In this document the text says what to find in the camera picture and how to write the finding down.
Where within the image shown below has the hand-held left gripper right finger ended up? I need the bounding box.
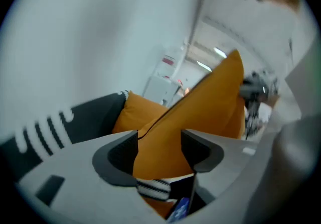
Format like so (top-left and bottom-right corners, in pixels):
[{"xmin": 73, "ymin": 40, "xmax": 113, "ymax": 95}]
[{"xmin": 181, "ymin": 129, "xmax": 259, "ymax": 200}]

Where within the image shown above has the orange cushion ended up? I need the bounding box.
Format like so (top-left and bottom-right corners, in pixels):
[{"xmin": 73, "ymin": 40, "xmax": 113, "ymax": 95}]
[
  {"xmin": 132, "ymin": 49, "xmax": 246, "ymax": 181},
  {"xmin": 112, "ymin": 91, "xmax": 169, "ymax": 135}
]

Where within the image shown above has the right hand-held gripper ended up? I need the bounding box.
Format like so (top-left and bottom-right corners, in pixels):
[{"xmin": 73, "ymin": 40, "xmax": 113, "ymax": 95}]
[{"xmin": 240, "ymin": 71, "xmax": 279, "ymax": 104}]

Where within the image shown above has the person's right forearm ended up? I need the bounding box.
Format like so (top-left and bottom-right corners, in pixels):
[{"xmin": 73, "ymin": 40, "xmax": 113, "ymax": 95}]
[{"xmin": 260, "ymin": 94, "xmax": 280, "ymax": 108}]

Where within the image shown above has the ceiling light strip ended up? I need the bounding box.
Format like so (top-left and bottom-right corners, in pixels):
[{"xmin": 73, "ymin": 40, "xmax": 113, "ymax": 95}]
[
  {"xmin": 213, "ymin": 47, "xmax": 228, "ymax": 58},
  {"xmin": 197, "ymin": 61, "xmax": 213, "ymax": 72}
]

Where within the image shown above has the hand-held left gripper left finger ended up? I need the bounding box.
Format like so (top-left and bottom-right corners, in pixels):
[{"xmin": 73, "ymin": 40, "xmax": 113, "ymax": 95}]
[{"xmin": 19, "ymin": 130, "xmax": 166, "ymax": 224}]

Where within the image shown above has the black white patterned sofa cover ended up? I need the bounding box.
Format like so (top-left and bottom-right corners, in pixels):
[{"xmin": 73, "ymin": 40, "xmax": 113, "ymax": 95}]
[{"xmin": 0, "ymin": 89, "xmax": 196, "ymax": 203}]

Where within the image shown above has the plastic-wrapped white appliance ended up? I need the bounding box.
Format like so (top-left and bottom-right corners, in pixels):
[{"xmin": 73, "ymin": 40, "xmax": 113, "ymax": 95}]
[{"xmin": 152, "ymin": 47, "xmax": 186, "ymax": 80}]

